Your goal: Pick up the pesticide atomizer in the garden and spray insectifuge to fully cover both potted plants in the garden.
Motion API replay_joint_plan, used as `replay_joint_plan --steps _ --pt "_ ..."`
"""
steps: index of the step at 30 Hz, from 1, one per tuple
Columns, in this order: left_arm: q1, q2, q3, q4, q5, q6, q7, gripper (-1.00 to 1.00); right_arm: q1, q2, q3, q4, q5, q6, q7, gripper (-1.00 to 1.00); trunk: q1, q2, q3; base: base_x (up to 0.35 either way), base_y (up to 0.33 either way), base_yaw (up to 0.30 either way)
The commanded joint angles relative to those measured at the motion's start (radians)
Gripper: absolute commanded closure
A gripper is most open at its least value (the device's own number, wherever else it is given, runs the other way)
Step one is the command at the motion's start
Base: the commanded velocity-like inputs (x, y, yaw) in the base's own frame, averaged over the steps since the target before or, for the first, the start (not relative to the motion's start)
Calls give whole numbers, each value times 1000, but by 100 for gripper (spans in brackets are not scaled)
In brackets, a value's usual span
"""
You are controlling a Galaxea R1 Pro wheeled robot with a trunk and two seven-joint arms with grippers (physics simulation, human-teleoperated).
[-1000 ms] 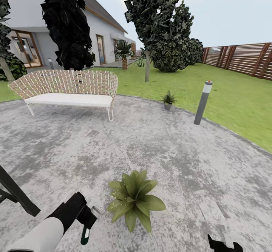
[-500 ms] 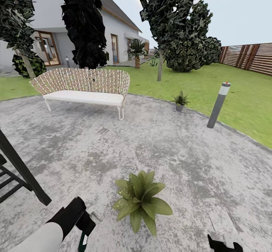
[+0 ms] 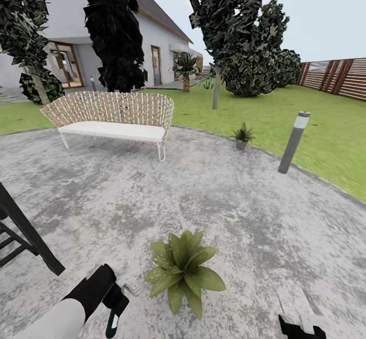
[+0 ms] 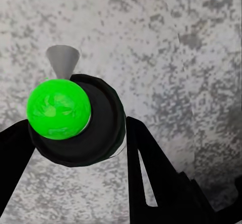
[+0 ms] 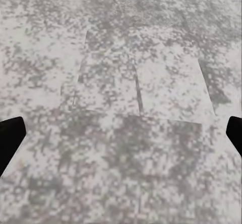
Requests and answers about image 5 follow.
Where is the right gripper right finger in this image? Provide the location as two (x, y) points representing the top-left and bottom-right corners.
(226, 116), (242, 156)

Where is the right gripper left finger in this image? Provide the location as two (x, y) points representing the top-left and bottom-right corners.
(0, 116), (26, 176)

